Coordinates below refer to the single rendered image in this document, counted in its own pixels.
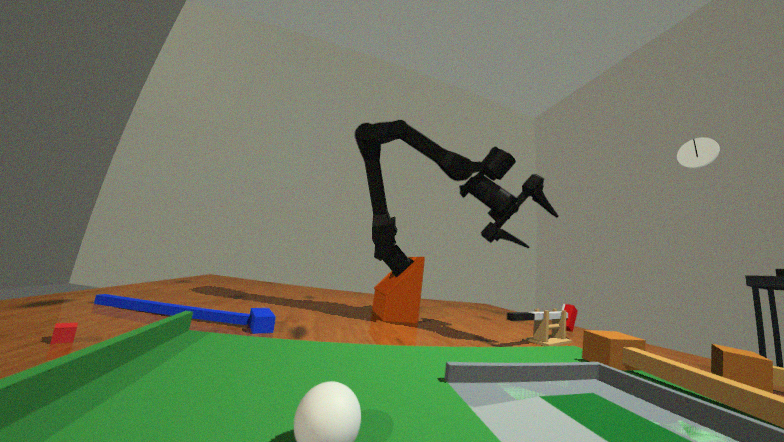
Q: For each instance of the green rectangular mat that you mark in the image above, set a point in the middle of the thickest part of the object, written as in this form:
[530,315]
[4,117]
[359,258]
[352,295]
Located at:
[214,387]

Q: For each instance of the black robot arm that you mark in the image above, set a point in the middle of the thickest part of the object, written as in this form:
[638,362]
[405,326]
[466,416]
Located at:
[369,139]

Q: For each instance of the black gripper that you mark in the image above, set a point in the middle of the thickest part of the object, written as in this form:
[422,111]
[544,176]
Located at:
[503,203]

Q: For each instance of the red and grey putter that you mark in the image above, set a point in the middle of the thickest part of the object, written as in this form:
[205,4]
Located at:
[571,312]

